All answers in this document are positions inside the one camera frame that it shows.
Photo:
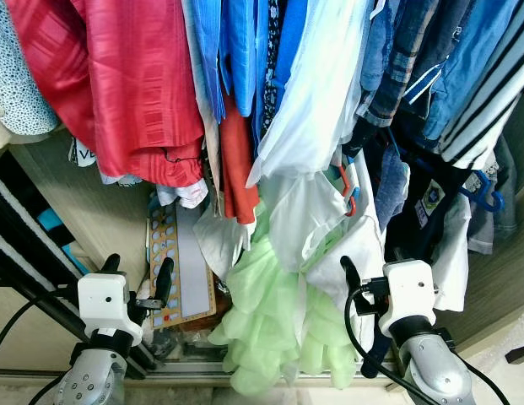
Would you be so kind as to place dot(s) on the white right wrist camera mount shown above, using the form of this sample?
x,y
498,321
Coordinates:
x,y
409,291

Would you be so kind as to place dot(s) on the white sheer hanging garment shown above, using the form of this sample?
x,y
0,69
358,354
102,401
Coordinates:
x,y
312,101

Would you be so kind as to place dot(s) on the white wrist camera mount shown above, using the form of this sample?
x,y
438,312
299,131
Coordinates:
x,y
409,291
105,304

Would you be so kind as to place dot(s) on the dark navy garment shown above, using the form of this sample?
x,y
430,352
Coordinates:
x,y
413,228

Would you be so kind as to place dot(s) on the red hanging garment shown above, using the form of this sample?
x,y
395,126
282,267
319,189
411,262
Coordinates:
x,y
118,84

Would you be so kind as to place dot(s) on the white cotton shirt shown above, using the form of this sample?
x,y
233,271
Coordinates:
x,y
308,219

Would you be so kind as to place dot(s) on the light green ruffled garment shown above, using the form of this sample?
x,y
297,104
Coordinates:
x,y
262,312

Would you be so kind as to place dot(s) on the white printed garment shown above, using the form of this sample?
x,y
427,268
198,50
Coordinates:
x,y
181,194

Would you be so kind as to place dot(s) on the dark brown wooden strip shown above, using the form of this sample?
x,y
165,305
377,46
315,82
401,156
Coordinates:
x,y
519,353

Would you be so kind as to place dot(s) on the blue collared shirt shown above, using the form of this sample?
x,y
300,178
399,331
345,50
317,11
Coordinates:
x,y
468,59

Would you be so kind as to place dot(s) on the plaid cuffed denim shirt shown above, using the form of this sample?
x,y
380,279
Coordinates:
x,y
397,76

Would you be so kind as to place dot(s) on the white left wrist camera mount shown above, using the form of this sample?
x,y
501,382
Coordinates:
x,y
105,304

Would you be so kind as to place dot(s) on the teal cloth item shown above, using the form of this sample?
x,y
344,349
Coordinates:
x,y
52,224

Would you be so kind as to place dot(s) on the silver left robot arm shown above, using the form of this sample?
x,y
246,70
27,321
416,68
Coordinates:
x,y
89,380

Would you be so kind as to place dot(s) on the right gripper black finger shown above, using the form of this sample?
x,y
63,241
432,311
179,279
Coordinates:
x,y
351,274

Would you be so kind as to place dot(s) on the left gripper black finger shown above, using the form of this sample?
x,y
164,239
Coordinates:
x,y
110,264
164,283

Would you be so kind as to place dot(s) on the grey denim garment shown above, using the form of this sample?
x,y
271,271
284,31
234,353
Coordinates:
x,y
498,211

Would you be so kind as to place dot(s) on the navy white striped shirt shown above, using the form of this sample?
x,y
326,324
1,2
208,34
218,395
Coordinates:
x,y
489,110

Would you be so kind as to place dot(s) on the orange-red hanging garment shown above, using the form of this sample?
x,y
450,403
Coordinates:
x,y
236,169

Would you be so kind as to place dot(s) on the white speckled garment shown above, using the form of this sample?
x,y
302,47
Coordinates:
x,y
17,93

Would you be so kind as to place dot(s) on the colourful chart board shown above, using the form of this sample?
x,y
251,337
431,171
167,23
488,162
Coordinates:
x,y
190,270

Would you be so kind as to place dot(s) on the white sleeveless top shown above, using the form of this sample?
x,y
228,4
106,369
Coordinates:
x,y
454,261

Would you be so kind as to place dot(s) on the black sliding door rail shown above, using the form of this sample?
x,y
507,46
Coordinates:
x,y
8,219

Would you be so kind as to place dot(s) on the blue plastic hanger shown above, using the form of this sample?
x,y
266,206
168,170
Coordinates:
x,y
489,201

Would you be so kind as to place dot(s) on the red plastic hanger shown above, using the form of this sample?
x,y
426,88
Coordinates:
x,y
353,198

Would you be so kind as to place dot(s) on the bright blue hanging garment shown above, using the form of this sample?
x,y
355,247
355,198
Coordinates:
x,y
236,51

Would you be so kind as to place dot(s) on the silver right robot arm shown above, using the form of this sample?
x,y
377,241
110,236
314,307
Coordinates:
x,y
430,371

